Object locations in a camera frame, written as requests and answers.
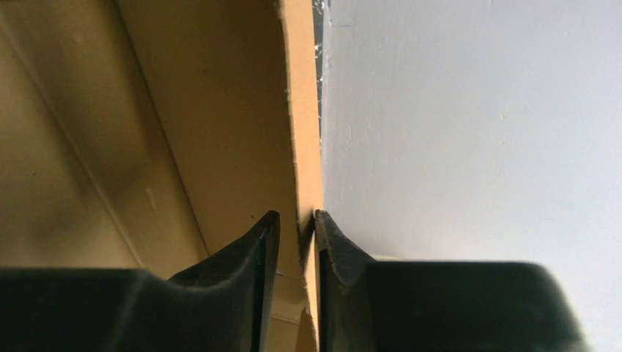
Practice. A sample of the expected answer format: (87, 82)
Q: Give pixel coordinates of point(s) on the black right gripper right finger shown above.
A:
(394, 305)

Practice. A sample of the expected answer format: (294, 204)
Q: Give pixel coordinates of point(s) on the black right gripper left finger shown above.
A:
(222, 303)

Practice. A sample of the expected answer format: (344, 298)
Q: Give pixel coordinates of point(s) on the brown cardboard box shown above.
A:
(152, 134)

